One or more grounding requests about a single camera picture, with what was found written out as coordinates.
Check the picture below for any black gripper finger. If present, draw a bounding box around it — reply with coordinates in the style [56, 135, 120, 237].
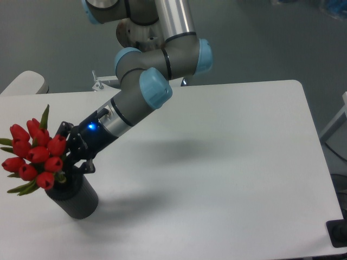
[72, 159, 95, 175]
[56, 121, 75, 141]

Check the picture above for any black device at table edge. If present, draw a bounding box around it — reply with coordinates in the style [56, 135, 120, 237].
[326, 219, 346, 248]

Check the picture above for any red tulip bouquet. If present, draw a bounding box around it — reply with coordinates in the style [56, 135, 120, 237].
[1, 106, 67, 196]

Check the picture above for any black gripper cable connector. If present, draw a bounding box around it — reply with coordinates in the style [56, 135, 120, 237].
[97, 108, 110, 119]

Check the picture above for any dark grey ribbed vase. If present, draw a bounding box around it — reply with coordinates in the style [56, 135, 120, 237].
[46, 175, 99, 219]

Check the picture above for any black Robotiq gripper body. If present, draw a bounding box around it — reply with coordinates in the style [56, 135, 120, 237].
[66, 111, 118, 165]

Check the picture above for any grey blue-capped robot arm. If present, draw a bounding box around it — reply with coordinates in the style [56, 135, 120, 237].
[59, 1, 213, 176]

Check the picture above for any white furniture frame at right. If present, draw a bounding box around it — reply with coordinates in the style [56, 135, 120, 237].
[319, 92, 346, 144]

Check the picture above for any white chair armrest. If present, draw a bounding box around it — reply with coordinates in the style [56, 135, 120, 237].
[1, 70, 49, 96]

